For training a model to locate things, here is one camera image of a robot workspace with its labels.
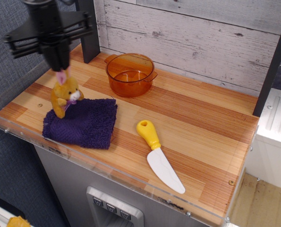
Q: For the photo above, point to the silver dispenser button panel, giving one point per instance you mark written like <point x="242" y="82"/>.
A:
<point x="108" y="211"/>

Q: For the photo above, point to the orange transparent plastic pot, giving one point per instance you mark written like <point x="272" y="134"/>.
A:
<point x="130" y="74"/>

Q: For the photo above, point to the yellow plush bunny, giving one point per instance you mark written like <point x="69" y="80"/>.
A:
<point x="65" y="92"/>

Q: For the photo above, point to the clear acrylic edge guard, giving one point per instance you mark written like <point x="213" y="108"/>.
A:
<point x="205" y="131"/>

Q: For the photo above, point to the grey toy fridge cabinet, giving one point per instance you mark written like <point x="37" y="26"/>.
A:
<point x="70" y="182"/>

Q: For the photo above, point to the dark vertical post right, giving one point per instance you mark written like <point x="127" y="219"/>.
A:
<point x="269" y="79"/>

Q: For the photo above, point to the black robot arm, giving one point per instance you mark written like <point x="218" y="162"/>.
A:
<point x="48" y="31"/>

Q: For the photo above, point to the dark vertical post left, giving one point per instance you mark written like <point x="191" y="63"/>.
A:
<point x="90" y="44"/>

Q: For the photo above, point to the dark vertical post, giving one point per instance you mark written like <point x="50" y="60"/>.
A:
<point x="269" y="79"/>
<point x="90" y="44"/>

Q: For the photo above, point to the yellow handled white toy knife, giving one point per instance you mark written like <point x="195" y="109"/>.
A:
<point x="157" y="159"/>

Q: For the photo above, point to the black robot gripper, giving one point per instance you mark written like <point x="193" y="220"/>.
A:
<point x="48" y="31"/>

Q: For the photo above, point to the white ribbed appliance right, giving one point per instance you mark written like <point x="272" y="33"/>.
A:
<point x="264" y="158"/>

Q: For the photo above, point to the yellow object bottom left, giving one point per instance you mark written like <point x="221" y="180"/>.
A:
<point x="18" y="222"/>

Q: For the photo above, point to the purple towel napkin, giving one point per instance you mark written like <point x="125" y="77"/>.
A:
<point x="89" y="123"/>

